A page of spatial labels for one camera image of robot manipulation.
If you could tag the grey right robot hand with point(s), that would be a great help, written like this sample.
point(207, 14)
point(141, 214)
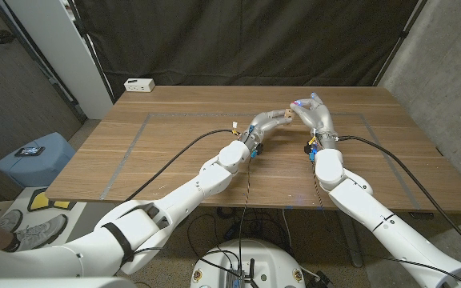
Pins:
point(320, 120)

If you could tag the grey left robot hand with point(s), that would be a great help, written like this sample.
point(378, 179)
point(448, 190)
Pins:
point(265, 123)

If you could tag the small wooden block with holes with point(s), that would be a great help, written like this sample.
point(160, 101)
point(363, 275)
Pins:
point(288, 115)

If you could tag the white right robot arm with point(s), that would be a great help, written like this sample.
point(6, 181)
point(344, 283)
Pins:
point(358, 200)

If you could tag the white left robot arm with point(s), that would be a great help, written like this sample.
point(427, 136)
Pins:
point(214, 176)

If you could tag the black backdrop curtain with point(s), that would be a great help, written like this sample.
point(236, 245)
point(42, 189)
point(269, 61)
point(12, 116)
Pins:
point(246, 40)

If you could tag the black backdrop stand pole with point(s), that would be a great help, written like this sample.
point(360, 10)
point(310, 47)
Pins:
point(91, 48)
point(404, 34)

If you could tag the white power strip box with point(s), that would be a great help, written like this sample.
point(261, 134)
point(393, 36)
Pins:
point(139, 85)

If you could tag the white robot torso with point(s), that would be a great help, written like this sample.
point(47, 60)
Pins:
point(270, 264)

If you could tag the grey table leg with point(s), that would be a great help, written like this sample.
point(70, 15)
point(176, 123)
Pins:
point(354, 258)

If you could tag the black plug beside torso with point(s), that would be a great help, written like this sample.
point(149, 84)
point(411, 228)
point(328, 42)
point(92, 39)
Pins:
point(321, 280)

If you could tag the blue plastic stool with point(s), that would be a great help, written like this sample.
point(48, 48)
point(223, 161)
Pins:
point(34, 168)

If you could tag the black smartphone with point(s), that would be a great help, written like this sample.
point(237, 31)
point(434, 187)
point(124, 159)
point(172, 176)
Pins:
point(29, 151)

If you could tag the white board yellow black marking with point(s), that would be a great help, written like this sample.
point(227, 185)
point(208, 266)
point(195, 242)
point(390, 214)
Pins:
point(40, 200)

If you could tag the black floor bracket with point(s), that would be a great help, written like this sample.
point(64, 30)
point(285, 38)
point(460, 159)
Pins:
point(418, 215)

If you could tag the black metal rail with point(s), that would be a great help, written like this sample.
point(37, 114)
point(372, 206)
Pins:
point(54, 82)

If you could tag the white wall panel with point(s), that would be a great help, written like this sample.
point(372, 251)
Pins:
point(62, 52)

